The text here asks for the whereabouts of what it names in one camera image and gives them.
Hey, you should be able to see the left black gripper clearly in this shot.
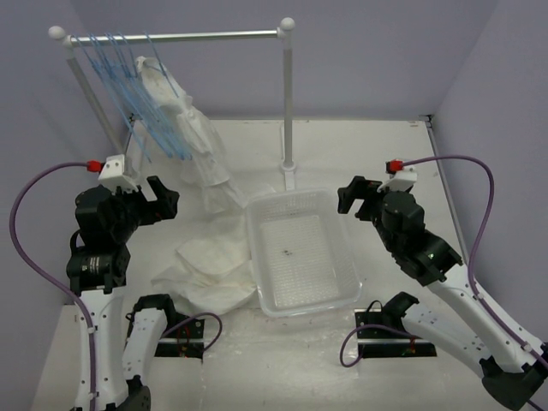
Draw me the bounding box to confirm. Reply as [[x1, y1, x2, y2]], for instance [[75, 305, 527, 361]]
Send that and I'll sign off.
[[109, 174, 178, 240]]

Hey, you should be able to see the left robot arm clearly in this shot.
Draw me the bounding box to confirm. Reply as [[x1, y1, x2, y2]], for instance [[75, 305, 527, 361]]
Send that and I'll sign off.
[[66, 176, 179, 410]]

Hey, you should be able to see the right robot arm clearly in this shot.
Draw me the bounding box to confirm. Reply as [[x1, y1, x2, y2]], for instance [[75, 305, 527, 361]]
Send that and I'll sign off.
[[337, 176, 547, 410]]

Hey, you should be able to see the white ruffled skirt left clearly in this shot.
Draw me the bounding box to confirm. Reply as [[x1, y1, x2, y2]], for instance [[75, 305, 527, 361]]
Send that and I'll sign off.
[[137, 57, 247, 213]]

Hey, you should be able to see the white plastic basket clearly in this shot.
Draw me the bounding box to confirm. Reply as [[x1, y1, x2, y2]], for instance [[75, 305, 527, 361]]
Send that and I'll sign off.
[[245, 188, 362, 318]]

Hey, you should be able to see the white metal clothes rack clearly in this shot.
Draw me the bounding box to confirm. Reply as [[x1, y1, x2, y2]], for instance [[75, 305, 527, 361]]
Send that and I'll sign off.
[[48, 17, 296, 190]]

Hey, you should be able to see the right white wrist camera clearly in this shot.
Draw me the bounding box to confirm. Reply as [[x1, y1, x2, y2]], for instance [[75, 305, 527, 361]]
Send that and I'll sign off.
[[377, 159, 418, 193]]

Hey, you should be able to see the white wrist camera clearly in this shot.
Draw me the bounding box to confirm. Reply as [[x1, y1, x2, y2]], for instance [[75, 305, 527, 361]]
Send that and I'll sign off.
[[86, 154, 140, 194], [377, 159, 418, 193]]

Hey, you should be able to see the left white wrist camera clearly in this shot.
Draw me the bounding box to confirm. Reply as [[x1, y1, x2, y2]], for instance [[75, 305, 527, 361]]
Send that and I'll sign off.
[[86, 154, 140, 194]]

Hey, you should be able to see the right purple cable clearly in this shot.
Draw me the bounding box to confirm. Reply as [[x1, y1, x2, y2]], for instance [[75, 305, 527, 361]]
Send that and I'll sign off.
[[338, 154, 548, 411]]

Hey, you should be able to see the purple cable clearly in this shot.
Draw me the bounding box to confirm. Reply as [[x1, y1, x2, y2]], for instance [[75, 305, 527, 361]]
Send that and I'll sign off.
[[338, 154, 548, 411], [9, 161, 223, 411]]

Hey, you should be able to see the blue wire hanger with skirt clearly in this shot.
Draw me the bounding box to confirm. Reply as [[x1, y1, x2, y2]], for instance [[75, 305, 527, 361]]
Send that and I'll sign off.
[[143, 33, 192, 160]]

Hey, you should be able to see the blue wire hanger bundle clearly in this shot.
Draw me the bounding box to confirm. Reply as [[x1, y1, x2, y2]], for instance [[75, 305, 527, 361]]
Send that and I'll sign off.
[[68, 33, 192, 160]]

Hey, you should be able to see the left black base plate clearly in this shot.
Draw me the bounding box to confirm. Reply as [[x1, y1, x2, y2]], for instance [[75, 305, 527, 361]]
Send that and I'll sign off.
[[155, 319, 205, 360]]

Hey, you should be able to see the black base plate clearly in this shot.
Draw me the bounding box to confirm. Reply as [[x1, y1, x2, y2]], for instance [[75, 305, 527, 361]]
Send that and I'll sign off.
[[354, 300, 438, 359], [155, 319, 205, 360]]

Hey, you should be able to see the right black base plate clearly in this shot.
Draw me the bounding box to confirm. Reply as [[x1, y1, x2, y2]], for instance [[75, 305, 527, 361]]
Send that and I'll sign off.
[[354, 300, 438, 359]]

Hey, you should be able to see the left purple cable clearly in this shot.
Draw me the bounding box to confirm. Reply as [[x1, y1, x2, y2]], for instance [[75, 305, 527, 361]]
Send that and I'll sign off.
[[9, 161, 223, 411]]

